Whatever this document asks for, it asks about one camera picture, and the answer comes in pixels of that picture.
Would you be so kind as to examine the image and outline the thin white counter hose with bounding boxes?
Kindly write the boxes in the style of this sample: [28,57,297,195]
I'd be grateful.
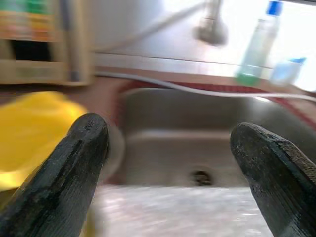
[93,71,316,102]

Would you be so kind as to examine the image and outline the beige water ionizer machine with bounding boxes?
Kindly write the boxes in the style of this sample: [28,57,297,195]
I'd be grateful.
[0,0,93,86]

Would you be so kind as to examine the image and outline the clear blue-capped dish soap bottle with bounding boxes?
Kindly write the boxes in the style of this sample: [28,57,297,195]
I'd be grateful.
[234,0,284,86]

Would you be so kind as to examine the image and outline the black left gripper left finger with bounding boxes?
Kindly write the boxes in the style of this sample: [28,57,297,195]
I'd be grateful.
[0,113,111,237]

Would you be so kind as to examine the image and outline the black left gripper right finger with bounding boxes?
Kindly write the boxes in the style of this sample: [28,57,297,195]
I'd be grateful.
[230,122,316,237]

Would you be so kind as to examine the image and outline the metal faucet pipe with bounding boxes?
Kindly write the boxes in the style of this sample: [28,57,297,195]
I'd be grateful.
[194,0,229,46]

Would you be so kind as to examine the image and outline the clear bubble wrap sheet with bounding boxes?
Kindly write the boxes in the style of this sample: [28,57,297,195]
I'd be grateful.
[91,185,275,237]

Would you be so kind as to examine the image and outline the stainless steel sink basin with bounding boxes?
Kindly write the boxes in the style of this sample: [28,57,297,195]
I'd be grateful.
[118,87,316,188]

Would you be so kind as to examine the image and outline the clear plastic measuring cup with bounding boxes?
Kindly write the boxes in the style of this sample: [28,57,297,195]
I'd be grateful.
[269,57,307,86]

